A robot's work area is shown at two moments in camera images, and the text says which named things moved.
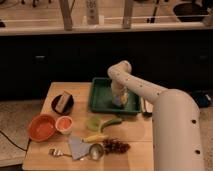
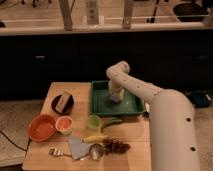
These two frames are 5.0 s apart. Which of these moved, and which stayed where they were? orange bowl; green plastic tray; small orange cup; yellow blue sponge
Moved: yellow blue sponge
Stayed: green plastic tray; orange bowl; small orange cup
